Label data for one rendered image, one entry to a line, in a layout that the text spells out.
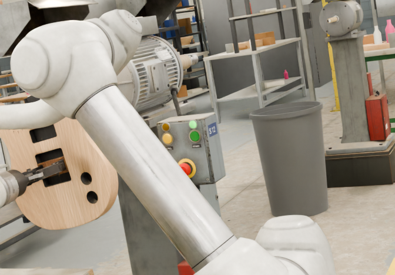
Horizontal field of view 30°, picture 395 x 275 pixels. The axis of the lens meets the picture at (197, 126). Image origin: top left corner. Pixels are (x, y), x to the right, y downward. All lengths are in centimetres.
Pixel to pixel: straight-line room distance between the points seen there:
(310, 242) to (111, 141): 44
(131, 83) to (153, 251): 61
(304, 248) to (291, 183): 346
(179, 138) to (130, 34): 71
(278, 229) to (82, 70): 49
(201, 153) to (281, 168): 277
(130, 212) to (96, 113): 118
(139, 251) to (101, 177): 54
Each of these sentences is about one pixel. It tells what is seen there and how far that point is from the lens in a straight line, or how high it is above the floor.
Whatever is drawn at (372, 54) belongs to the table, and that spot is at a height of 87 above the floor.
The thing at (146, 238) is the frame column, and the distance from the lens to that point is 253.
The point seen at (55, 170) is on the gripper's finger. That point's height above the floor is 106.
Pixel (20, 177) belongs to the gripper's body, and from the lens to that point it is 201.
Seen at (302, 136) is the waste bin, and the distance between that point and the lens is 486.
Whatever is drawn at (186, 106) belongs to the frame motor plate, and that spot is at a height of 111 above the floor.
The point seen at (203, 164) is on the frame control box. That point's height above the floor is 98.
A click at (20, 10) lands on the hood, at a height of 150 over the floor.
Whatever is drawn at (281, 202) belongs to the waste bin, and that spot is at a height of 12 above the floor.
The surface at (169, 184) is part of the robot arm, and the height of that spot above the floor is 111.
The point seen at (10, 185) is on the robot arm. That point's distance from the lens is 196.
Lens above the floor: 140
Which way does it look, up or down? 8 degrees down
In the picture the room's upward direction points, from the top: 9 degrees counter-clockwise
